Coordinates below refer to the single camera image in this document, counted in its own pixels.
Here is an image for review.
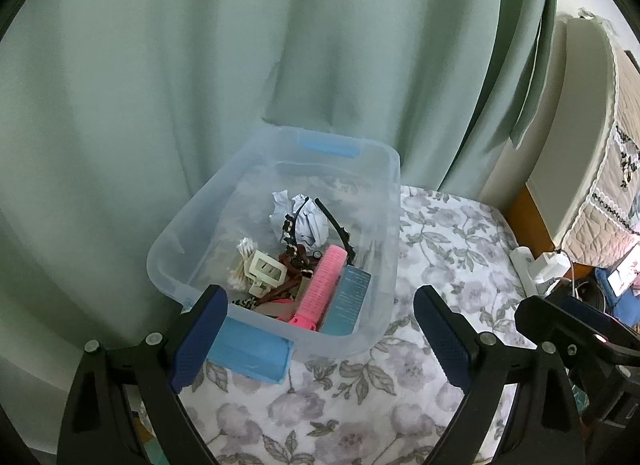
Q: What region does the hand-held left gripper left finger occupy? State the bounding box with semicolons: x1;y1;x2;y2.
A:
56;285;230;465

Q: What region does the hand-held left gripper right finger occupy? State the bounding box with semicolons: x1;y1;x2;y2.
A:
414;285;586;465

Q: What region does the leopard print scrunchie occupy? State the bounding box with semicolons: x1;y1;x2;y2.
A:
227;295;266;313

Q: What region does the bundle of cotton swabs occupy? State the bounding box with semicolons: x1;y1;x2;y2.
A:
227;237;258;293

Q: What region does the white hair clip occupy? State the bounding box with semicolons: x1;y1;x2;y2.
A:
244;250;290;298

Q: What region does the blue cardboard box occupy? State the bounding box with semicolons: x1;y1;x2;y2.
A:
320;265;373;337

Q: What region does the red hair claw clip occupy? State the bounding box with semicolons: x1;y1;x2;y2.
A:
255;250;321;306

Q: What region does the clear plastic storage container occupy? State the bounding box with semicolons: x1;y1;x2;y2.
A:
146;126;401;386

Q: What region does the pink hair roller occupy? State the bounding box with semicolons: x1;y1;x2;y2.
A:
289;244;348;332

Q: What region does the black beaded headband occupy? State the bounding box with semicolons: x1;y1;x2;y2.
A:
280;197;357;276

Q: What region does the white paper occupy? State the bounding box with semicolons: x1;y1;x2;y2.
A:
270;190;333;248

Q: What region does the blurred blue white object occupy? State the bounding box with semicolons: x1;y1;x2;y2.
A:
595;245;640;321

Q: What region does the white power strip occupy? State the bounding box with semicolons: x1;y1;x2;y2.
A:
510;245;566;301

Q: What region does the white charger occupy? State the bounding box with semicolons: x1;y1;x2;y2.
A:
532;251;571;281

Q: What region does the floral printed blanket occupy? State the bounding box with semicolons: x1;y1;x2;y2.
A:
135;185;531;465

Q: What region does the orange wooden board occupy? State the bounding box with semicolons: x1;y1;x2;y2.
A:
505;187;596;296

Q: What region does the quilted lace cover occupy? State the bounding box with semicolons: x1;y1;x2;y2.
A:
560;7;640;266

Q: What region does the pale green curtain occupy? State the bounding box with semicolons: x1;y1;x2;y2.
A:
0;0;561;451

